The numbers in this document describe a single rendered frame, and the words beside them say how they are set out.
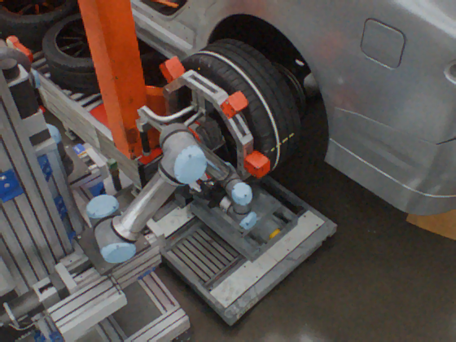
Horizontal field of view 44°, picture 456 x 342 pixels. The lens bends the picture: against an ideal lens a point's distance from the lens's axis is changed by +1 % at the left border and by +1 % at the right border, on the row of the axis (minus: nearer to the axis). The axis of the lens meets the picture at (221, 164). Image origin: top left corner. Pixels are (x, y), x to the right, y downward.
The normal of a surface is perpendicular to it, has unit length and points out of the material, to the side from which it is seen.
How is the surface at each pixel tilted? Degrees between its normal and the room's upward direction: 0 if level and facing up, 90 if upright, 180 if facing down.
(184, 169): 84
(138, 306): 0
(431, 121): 90
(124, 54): 90
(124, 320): 0
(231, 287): 0
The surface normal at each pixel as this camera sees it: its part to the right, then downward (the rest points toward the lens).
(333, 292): -0.04, -0.69
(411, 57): -0.73, 0.51
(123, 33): 0.68, 0.51
